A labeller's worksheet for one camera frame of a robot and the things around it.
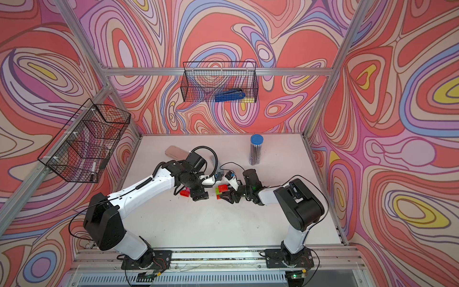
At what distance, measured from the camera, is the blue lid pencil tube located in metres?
0.93

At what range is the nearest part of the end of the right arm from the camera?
0.73m

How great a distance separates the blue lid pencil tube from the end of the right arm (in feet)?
0.56
